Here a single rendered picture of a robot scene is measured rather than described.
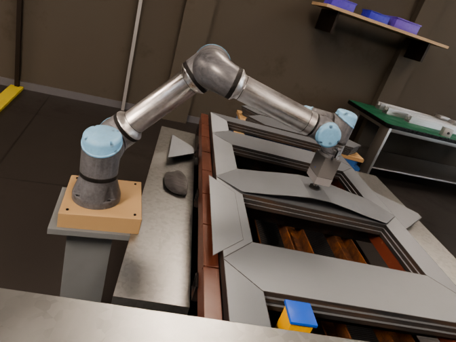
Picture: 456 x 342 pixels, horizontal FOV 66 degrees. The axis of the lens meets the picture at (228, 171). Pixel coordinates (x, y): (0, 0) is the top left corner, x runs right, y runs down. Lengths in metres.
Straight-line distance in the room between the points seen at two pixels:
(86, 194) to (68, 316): 0.74
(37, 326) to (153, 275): 0.64
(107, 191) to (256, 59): 3.45
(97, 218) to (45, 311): 0.71
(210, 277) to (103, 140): 0.51
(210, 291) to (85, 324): 0.44
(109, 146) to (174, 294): 0.47
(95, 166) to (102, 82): 3.20
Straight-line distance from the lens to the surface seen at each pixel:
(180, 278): 1.08
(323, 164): 1.28
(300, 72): 4.64
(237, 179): 1.29
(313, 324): 0.81
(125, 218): 1.16
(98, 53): 4.23
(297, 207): 1.28
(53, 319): 0.47
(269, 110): 1.05
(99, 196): 1.17
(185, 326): 0.48
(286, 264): 0.97
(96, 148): 1.11
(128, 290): 1.02
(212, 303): 0.83
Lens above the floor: 1.41
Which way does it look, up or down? 24 degrees down
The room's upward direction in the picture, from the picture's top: 18 degrees clockwise
